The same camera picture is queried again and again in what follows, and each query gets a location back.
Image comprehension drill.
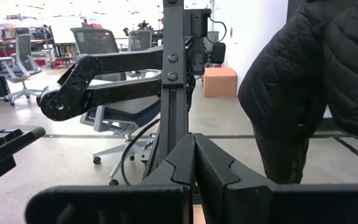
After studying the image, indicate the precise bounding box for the cluttered workbench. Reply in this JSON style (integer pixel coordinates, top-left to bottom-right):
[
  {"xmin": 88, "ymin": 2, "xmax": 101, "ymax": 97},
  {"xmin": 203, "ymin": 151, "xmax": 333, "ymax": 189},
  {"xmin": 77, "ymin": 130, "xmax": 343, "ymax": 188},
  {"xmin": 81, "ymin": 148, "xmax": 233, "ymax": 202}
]
[{"xmin": 0, "ymin": 23, "xmax": 56, "ymax": 68}]

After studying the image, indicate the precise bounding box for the black aluminium frame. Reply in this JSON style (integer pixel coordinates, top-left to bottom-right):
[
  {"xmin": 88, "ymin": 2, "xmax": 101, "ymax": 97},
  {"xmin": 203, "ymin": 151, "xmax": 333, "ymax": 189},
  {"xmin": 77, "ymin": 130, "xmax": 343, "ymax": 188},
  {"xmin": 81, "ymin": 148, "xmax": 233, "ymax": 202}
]
[{"xmin": 141, "ymin": 0, "xmax": 190, "ymax": 187}]

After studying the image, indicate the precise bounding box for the thin black cable loop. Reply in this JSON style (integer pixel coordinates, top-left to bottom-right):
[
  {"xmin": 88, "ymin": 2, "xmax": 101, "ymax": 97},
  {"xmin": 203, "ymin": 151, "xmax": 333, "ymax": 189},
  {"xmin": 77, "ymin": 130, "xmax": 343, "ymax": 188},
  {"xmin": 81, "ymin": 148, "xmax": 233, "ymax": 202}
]
[{"xmin": 206, "ymin": 15, "xmax": 227, "ymax": 44}]

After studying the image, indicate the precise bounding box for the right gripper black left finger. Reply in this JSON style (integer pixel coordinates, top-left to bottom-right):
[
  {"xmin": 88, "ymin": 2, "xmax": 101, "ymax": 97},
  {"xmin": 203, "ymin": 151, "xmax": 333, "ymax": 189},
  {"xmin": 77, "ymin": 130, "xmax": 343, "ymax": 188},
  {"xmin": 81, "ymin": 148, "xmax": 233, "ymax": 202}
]
[{"xmin": 25, "ymin": 133, "xmax": 196, "ymax": 224}]

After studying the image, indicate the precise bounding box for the white office chair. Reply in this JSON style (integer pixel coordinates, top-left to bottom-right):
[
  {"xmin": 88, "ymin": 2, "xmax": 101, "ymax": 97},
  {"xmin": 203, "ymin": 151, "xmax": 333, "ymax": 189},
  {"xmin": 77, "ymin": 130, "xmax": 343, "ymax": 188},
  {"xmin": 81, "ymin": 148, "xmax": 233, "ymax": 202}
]
[{"xmin": 0, "ymin": 33, "xmax": 43, "ymax": 107}]

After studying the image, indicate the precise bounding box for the black rounded pad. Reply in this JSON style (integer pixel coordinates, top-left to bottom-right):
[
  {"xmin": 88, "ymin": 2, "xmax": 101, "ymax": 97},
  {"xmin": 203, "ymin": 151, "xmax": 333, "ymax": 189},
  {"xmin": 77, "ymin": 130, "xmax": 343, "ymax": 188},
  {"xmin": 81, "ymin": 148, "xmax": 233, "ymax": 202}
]
[{"xmin": 211, "ymin": 42, "xmax": 227, "ymax": 65}]

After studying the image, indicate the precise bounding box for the thick black cable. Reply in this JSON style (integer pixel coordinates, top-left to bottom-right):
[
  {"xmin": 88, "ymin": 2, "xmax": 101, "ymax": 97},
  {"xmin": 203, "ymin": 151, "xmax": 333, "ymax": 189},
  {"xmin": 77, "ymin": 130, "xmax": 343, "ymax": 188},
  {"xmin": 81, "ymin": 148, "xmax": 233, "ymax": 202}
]
[{"xmin": 120, "ymin": 118, "xmax": 161, "ymax": 187}]

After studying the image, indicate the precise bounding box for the brown cardboard box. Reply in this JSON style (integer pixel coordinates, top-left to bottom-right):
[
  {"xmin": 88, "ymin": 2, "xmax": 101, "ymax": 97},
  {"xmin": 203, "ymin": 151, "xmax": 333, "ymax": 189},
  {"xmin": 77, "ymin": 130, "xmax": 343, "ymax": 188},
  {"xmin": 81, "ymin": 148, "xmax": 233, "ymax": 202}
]
[{"xmin": 203, "ymin": 67, "xmax": 238, "ymax": 99}]

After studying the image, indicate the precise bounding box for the grey mesh office chair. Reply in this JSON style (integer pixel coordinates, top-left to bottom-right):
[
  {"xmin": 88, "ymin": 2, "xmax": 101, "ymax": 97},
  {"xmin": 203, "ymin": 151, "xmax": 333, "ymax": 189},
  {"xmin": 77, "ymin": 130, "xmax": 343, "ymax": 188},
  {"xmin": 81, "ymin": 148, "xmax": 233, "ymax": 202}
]
[{"xmin": 126, "ymin": 29, "xmax": 163, "ymax": 78}]

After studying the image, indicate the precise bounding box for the black mount head box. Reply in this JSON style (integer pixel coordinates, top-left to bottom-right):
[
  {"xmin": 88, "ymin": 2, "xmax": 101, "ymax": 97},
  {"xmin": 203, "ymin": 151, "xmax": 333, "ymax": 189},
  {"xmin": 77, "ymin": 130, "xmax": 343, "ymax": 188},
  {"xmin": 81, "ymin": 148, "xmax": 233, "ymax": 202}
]
[{"xmin": 183, "ymin": 8, "xmax": 213, "ymax": 76}]

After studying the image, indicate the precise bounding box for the grey mesh chair dark seat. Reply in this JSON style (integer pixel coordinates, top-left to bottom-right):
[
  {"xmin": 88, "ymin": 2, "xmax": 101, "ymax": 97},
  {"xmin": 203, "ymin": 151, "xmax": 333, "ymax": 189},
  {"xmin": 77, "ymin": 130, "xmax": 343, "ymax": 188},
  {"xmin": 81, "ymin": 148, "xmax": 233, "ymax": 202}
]
[{"xmin": 70, "ymin": 27, "xmax": 162, "ymax": 187}]

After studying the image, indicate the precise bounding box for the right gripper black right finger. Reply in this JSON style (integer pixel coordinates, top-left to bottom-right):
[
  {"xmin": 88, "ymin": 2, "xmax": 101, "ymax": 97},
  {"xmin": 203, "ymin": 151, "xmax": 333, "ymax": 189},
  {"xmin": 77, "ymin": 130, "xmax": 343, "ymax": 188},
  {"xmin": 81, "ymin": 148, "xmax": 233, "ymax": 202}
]
[{"xmin": 194, "ymin": 133, "xmax": 358, "ymax": 224}]

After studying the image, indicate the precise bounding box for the person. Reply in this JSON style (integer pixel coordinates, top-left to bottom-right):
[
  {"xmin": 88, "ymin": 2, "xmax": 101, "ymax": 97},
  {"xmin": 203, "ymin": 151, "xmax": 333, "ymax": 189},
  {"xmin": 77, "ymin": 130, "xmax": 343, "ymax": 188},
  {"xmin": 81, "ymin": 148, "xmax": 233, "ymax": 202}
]
[{"xmin": 237, "ymin": 0, "xmax": 358, "ymax": 185}]

